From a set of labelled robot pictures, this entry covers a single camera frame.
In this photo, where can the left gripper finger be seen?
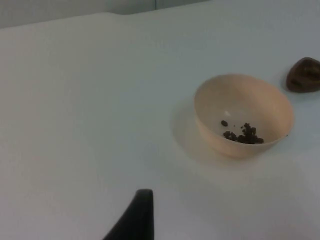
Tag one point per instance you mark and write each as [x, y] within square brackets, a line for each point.
[138, 220]

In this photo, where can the pale wooden bowl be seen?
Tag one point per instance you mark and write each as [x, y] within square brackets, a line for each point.
[212, 130]

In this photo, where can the coffee beans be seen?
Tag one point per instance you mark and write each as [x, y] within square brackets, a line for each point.
[246, 135]

